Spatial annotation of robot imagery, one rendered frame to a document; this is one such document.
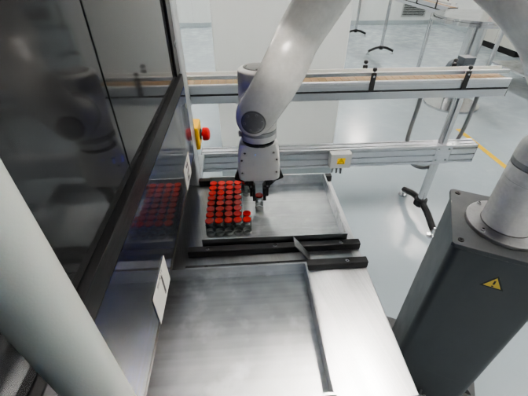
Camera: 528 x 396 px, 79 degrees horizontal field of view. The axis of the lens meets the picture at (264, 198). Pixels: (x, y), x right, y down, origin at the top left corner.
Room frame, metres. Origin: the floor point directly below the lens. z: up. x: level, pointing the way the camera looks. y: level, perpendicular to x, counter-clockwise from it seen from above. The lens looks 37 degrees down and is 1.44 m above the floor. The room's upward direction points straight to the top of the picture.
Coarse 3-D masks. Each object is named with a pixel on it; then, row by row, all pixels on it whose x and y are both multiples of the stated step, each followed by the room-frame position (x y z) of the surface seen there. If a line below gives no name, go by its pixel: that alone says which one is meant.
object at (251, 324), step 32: (192, 288) 0.42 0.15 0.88; (224, 288) 0.42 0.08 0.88; (256, 288) 0.42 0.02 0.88; (288, 288) 0.42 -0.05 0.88; (192, 320) 0.35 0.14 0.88; (224, 320) 0.35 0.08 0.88; (256, 320) 0.35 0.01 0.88; (288, 320) 0.35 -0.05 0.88; (160, 352) 0.28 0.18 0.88; (192, 352) 0.28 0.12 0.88; (224, 352) 0.28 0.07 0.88; (256, 352) 0.28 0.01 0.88; (288, 352) 0.28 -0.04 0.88; (320, 352) 0.28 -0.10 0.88; (160, 384) 0.23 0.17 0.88; (192, 384) 0.23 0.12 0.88; (224, 384) 0.23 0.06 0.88; (256, 384) 0.23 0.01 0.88; (288, 384) 0.23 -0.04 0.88; (320, 384) 0.23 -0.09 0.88
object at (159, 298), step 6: (162, 264) 0.34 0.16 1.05; (162, 270) 0.33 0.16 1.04; (162, 276) 0.33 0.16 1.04; (168, 276) 0.35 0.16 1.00; (162, 282) 0.32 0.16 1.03; (168, 282) 0.34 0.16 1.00; (156, 288) 0.29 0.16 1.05; (162, 288) 0.31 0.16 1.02; (156, 294) 0.29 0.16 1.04; (162, 294) 0.31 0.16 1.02; (156, 300) 0.28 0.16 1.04; (162, 300) 0.30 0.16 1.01; (156, 306) 0.28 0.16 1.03; (162, 306) 0.29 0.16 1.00; (156, 312) 0.27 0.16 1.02; (162, 312) 0.29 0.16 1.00; (162, 318) 0.28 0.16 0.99
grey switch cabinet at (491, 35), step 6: (492, 30) 6.57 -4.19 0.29; (498, 30) 6.41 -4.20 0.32; (486, 36) 6.65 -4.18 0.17; (492, 36) 6.51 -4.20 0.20; (504, 36) 6.20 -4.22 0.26; (486, 42) 6.61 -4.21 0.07; (492, 42) 6.44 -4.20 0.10; (504, 42) 6.14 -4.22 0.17; (510, 42) 6.01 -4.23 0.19; (492, 48) 6.41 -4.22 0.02; (498, 48) 6.26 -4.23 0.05; (504, 48) 6.11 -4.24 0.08; (510, 48) 5.96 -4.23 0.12; (510, 54) 5.93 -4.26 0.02; (516, 54) 5.83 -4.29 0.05
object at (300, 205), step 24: (288, 192) 0.75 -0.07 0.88; (312, 192) 0.75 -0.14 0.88; (264, 216) 0.65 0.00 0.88; (288, 216) 0.65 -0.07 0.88; (312, 216) 0.65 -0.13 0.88; (336, 216) 0.63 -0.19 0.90; (216, 240) 0.53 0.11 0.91; (240, 240) 0.53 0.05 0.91; (264, 240) 0.54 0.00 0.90; (288, 240) 0.54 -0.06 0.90; (312, 240) 0.54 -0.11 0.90
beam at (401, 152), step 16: (304, 144) 1.68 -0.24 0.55; (320, 144) 1.68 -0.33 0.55; (336, 144) 1.68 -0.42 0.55; (352, 144) 1.68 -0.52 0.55; (368, 144) 1.68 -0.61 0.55; (384, 144) 1.68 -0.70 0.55; (400, 144) 1.68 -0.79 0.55; (416, 144) 1.68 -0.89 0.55; (432, 144) 1.68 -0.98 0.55; (448, 144) 1.68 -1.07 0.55; (464, 144) 1.68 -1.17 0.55; (208, 160) 1.56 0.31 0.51; (224, 160) 1.57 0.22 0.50; (288, 160) 1.60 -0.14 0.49; (304, 160) 1.60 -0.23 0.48; (320, 160) 1.61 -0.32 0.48; (352, 160) 1.62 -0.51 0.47; (368, 160) 1.63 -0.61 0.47; (384, 160) 1.63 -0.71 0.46; (400, 160) 1.64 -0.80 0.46; (416, 160) 1.65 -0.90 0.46; (432, 160) 1.66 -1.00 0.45; (448, 160) 1.66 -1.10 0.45; (464, 160) 1.67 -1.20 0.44
